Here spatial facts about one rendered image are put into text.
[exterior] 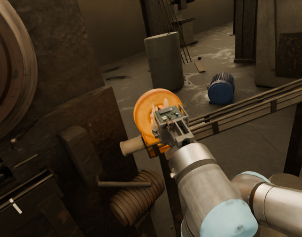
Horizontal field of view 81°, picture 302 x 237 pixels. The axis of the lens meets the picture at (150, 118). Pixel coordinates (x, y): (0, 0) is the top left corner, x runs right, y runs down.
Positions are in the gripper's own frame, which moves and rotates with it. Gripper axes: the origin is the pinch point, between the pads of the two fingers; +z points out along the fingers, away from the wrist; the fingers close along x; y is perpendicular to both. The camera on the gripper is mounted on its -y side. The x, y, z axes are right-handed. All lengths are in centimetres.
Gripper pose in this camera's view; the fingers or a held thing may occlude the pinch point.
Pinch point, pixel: (157, 108)
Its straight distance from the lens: 54.7
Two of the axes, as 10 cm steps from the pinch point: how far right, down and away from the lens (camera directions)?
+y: -1.3, -7.2, -6.8
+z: -3.0, -6.3, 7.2
